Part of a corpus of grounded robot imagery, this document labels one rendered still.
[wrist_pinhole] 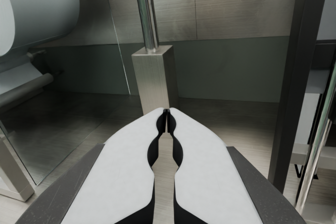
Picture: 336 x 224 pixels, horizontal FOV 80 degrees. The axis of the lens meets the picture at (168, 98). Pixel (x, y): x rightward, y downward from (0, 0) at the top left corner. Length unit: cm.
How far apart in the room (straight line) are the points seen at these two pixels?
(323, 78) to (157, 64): 35
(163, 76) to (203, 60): 28
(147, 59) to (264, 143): 40
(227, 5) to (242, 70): 23
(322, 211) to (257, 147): 21
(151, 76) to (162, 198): 30
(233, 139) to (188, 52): 36
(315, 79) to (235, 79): 48
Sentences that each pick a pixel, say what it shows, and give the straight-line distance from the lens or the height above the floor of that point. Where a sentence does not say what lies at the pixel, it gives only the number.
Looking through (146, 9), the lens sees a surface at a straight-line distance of 53.
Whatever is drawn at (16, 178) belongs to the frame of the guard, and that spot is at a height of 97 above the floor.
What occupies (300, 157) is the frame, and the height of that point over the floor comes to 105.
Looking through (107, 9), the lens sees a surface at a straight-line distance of 85.
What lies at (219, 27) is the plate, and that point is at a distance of 74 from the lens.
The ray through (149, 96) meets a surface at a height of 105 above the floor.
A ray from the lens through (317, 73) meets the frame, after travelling 33.
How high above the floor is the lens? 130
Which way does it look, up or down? 27 degrees down
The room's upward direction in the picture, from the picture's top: 8 degrees counter-clockwise
